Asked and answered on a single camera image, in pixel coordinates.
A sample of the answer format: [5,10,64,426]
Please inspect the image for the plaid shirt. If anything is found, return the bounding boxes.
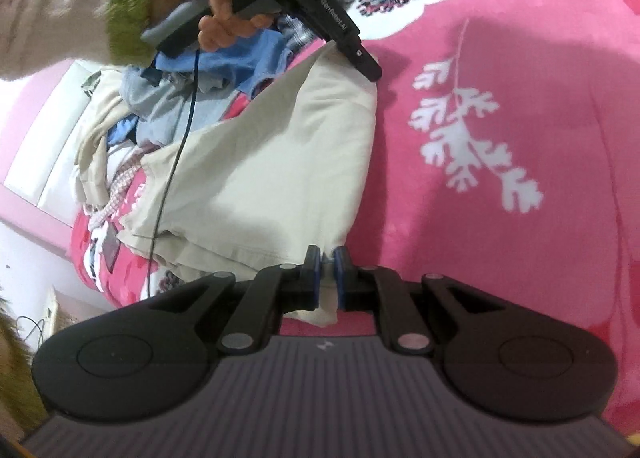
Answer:
[277,0,361,54]

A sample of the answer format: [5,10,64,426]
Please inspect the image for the cream garment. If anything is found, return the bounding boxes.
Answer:
[75,65,146,214]

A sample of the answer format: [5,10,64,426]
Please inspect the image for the black remote control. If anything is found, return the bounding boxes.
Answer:
[100,225,123,271]

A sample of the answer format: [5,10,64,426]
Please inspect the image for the small blue cloth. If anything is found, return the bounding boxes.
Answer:
[105,115,141,146]

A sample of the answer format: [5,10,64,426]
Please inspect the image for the thin black cable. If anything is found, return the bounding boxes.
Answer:
[15,315,51,344]

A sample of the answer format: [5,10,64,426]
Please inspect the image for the beige pants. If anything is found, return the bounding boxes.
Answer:
[117,40,381,326]

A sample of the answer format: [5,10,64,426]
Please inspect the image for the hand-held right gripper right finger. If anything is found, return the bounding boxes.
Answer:
[334,245,508,354]

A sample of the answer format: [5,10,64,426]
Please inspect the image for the pink checked cloth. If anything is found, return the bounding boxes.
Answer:
[87,143,146,234]

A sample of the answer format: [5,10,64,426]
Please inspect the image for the green fuzzy garment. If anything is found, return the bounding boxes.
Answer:
[0,283,48,424]

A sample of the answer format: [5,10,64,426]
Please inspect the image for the person's left forearm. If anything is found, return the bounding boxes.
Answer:
[0,0,173,84]

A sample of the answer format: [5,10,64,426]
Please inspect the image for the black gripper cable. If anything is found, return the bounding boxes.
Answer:
[147,45,201,299]

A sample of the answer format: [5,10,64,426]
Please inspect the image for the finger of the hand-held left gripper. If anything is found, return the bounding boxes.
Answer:
[340,35,383,81]

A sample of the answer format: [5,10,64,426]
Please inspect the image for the pink floral bed blanket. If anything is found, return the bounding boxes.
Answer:
[70,0,640,434]

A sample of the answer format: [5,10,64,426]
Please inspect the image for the white bedside cabinet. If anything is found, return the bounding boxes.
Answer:
[42,285,76,334]

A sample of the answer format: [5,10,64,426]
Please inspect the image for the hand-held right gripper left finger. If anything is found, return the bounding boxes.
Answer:
[147,245,322,354]

